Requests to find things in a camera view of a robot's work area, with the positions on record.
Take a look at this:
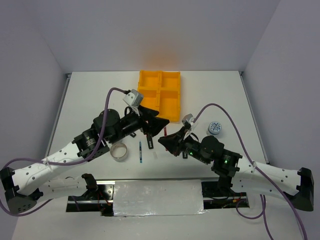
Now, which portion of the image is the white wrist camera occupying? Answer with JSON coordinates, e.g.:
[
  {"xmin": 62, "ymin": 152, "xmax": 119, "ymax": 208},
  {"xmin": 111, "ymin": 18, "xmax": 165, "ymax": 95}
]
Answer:
[
  {"xmin": 123, "ymin": 89, "xmax": 144, "ymax": 108},
  {"xmin": 182, "ymin": 113, "xmax": 198, "ymax": 131}
]

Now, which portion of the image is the red pen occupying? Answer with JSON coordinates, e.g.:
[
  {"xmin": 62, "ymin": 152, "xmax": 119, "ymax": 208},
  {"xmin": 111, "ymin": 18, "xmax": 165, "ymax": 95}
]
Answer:
[{"xmin": 163, "ymin": 126, "xmax": 168, "ymax": 151}]

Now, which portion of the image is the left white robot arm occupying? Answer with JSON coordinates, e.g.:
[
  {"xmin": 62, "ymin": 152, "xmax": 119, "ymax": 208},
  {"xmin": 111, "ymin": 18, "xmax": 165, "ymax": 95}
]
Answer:
[{"xmin": 0, "ymin": 106, "xmax": 170, "ymax": 217}]

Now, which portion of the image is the right blue putty jar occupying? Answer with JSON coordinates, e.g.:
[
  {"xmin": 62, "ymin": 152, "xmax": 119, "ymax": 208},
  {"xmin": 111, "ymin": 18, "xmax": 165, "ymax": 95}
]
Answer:
[{"xmin": 206, "ymin": 121, "xmax": 223, "ymax": 136}]

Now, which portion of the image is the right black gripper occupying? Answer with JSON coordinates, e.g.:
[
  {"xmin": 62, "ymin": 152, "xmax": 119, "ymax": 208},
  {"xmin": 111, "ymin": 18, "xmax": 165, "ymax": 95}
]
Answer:
[{"xmin": 157, "ymin": 125, "xmax": 210, "ymax": 164}]

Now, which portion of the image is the yellow four-compartment organizer tray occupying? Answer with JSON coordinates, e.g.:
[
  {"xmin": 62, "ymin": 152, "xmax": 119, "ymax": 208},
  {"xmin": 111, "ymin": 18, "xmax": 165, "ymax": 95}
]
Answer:
[{"xmin": 137, "ymin": 70, "xmax": 181, "ymax": 123}]

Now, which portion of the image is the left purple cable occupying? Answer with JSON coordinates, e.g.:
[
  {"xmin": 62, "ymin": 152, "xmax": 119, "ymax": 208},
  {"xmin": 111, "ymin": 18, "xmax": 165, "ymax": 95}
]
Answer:
[{"xmin": 0, "ymin": 87, "xmax": 130, "ymax": 216}]

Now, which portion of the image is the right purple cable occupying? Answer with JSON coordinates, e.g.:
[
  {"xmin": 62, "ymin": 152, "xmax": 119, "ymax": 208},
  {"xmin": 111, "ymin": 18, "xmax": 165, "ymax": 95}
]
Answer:
[{"xmin": 193, "ymin": 103, "xmax": 308, "ymax": 240}]

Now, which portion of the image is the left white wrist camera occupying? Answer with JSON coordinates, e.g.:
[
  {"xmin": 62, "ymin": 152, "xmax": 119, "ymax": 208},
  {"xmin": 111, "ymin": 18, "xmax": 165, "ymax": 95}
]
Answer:
[{"xmin": 123, "ymin": 89, "xmax": 144, "ymax": 108}]

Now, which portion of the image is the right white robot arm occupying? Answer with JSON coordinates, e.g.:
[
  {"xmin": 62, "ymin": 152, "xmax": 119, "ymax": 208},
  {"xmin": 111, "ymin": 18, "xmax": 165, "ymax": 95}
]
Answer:
[{"xmin": 158, "ymin": 127, "xmax": 314, "ymax": 212}]

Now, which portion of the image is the blue gel pen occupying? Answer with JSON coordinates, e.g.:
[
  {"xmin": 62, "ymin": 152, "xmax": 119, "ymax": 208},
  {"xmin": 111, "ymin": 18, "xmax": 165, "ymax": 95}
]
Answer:
[{"xmin": 139, "ymin": 140, "xmax": 143, "ymax": 164}]

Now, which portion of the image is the orange cap black highlighter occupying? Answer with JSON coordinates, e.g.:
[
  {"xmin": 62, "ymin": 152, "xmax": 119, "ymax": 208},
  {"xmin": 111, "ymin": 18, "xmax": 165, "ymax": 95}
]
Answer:
[{"xmin": 146, "ymin": 134, "xmax": 154, "ymax": 150}]

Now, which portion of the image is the purple cable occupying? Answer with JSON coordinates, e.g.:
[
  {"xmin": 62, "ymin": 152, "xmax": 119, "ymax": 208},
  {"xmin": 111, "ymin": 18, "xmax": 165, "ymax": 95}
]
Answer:
[
  {"xmin": 193, "ymin": 103, "xmax": 308, "ymax": 240},
  {"xmin": 0, "ymin": 87, "xmax": 130, "ymax": 216}
]

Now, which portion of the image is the silver foil covered panel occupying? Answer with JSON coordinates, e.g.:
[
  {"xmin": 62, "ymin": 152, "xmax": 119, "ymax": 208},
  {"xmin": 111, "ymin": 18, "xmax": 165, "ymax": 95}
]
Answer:
[{"xmin": 113, "ymin": 179, "xmax": 205, "ymax": 217}]

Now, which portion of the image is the pink cap black highlighter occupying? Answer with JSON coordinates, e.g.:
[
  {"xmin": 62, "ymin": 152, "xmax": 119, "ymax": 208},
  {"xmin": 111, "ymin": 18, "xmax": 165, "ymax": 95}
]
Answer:
[{"xmin": 182, "ymin": 152, "xmax": 188, "ymax": 159}]

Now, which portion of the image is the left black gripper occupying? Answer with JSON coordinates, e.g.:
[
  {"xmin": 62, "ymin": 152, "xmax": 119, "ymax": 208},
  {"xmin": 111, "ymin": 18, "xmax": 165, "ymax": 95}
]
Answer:
[{"xmin": 108, "ymin": 104, "xmax": 170, "ymax": 145}]

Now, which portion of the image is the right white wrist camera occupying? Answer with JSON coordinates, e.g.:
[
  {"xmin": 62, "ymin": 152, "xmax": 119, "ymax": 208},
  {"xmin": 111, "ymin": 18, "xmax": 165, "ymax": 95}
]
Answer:
[{"xmin": 182, "ymin": 113, "xmax": 198, "ymax": 131}]

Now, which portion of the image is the clear tape roll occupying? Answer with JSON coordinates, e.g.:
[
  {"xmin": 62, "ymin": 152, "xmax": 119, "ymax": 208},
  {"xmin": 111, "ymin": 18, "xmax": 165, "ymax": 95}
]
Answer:
[{"xmin": 110, "ymin": 142, "xmax": 129, "ymax": 162}]

